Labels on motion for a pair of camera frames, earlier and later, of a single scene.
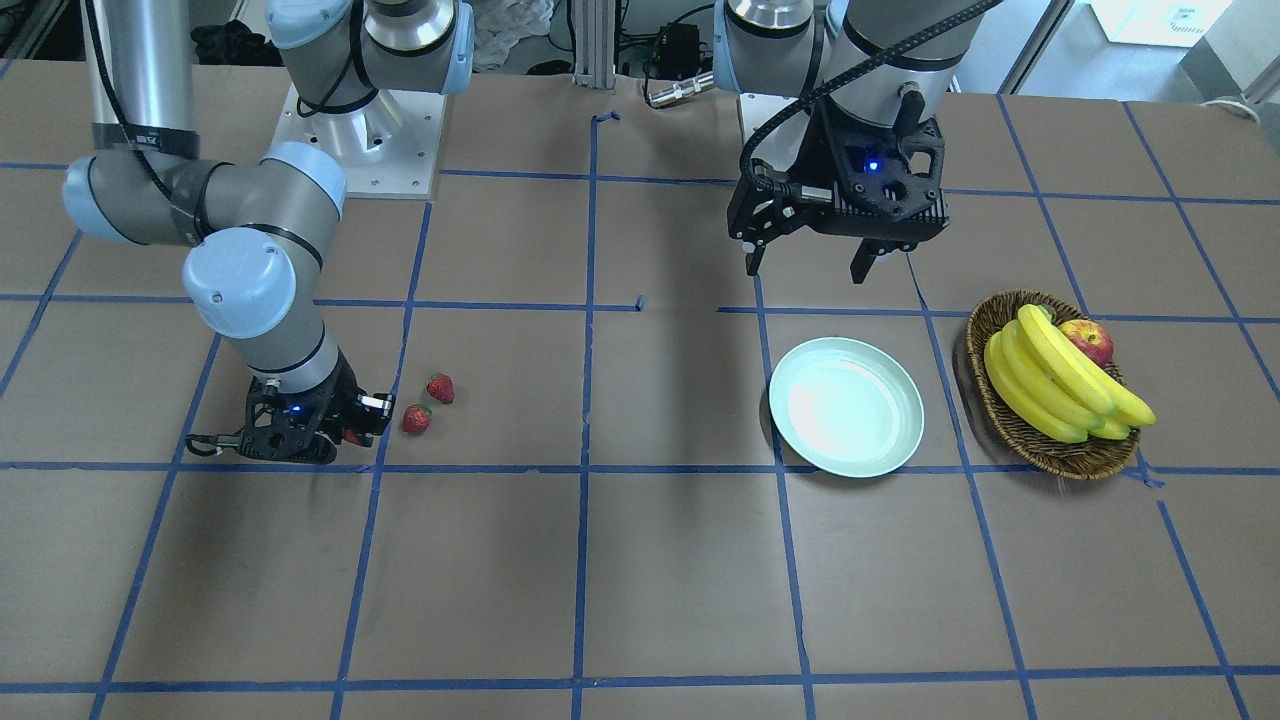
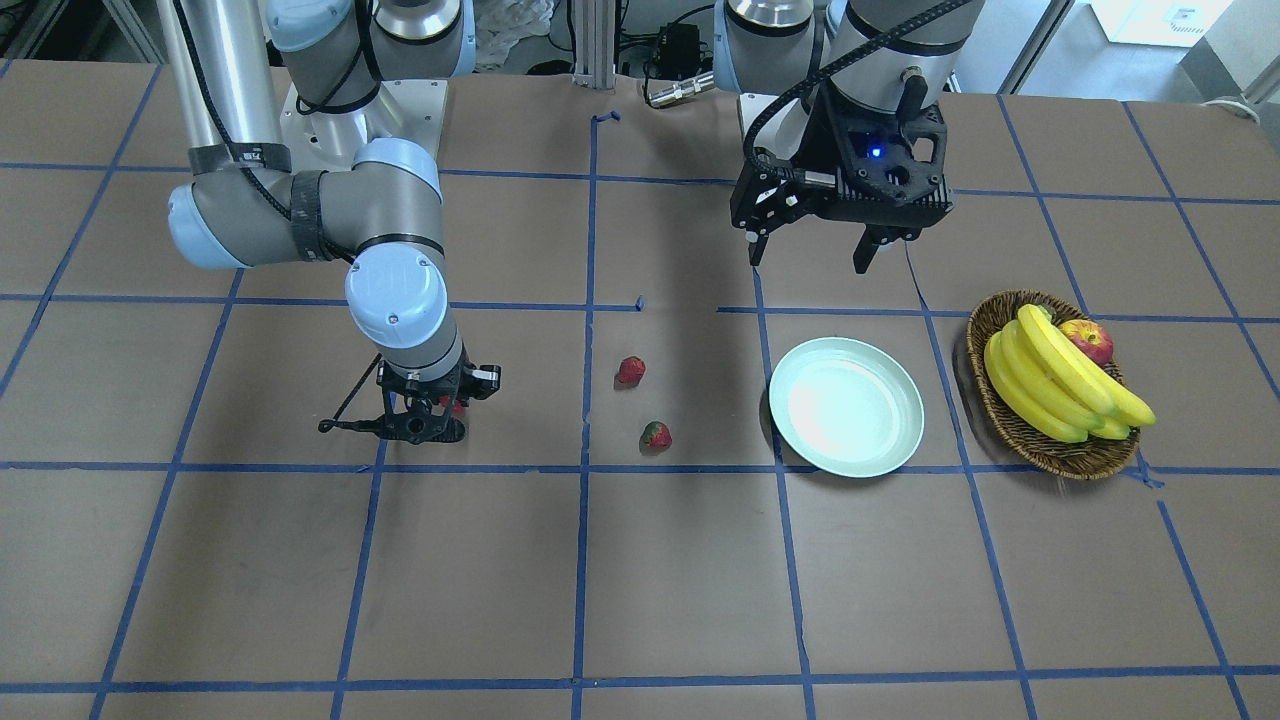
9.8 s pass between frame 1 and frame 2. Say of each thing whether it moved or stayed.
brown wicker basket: stayed
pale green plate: stayed
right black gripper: moved
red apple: stayed
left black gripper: stayed
